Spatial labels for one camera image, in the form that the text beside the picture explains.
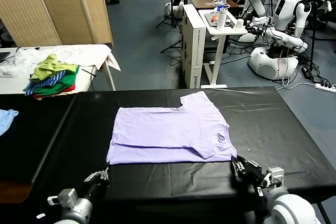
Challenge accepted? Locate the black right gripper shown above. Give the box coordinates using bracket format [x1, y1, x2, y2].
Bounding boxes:
[231, 156, 266, 188]

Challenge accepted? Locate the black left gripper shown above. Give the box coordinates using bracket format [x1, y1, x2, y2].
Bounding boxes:
[83, 165, 110, 200]

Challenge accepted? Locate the lavender t-shirt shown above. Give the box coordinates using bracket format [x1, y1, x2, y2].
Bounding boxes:
[106, 90, 238, 166]

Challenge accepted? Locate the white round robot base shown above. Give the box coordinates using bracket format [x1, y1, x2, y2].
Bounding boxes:
[164, 1, 184, 20]

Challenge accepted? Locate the glossy black table cover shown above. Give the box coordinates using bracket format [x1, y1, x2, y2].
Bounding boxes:
[31, 86, 336, 210]

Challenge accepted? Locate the matte black table cover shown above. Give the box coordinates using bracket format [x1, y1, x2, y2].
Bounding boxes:
[0, 93, 77, 184]

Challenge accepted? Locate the red garment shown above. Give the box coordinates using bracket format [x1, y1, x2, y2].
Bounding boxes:
[33, 82, 76, 98]

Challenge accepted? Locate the beige garment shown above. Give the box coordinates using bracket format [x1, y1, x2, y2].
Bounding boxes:
[35, 90, 78, 101]

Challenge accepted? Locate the white folding table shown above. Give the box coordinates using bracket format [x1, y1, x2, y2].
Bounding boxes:
[0, 45, 118, 95]

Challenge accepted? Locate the dark green garment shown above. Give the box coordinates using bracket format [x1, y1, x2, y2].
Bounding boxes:
[33, 66, 80, 95]

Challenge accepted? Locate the blue striped garment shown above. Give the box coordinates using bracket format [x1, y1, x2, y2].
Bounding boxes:
[24, 71, 66, 97]

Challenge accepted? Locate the light blue garment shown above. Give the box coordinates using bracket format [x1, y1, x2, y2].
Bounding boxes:
[0, 108, 19, 137]

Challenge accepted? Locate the white standing desk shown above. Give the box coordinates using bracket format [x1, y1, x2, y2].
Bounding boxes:
[198, 8, 249, 89]

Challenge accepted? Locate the white power strip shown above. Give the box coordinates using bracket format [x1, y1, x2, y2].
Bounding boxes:
[314, 82, 336, 92]

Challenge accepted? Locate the black power adapter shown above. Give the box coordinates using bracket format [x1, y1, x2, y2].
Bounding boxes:
[301, 66, 313, 79]

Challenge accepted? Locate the lime green garment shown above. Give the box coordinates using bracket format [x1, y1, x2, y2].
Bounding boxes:
[30, 54, 79, 80]

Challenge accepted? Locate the white draped cloth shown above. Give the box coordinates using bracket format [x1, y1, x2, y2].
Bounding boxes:
[15, 44, 122, 72]

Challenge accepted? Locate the tall white cardboard box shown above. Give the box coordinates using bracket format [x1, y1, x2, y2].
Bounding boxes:
[182, 4, 208, 89]

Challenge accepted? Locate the black tripod stand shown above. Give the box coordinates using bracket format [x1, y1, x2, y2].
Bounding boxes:
[156, 0, 182, 29]
[160, 0, 188, 54]

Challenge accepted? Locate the white crumpled garment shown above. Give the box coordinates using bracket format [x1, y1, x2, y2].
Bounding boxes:
[0, 47, 40, 78]

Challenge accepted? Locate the black pole stand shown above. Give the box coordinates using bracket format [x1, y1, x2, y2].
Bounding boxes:
[309, 1, 320, 70]

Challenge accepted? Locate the white thermos bottle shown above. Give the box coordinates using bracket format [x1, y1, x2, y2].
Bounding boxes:
[216, 8, 228, 31]

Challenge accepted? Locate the white wheeled humanoid robot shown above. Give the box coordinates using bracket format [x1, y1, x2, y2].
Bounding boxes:
[246, 0, 313, 81]

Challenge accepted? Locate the bamboo folding screen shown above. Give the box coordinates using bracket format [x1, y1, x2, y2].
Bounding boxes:
[0, 0, 114, 48]

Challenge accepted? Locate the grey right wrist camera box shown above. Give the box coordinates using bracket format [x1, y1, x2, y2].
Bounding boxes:
[264, 166, 286, 188]

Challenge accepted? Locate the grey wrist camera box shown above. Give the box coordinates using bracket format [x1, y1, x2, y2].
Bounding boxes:
[264, 166, 286, 188]
[47, 188, 79, 206]

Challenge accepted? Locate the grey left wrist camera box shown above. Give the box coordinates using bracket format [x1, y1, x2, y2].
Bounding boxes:
[47, 188, 79, 206]

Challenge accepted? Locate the white power cable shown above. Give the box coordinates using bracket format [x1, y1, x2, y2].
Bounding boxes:
[275, 77, 317, 91]

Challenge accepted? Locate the thin black cable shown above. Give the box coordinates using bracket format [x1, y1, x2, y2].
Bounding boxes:
[81, 68, 99, 78]

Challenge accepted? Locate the white coiled cable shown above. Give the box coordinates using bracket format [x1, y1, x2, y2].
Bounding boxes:
[205, 0, 232, 9]

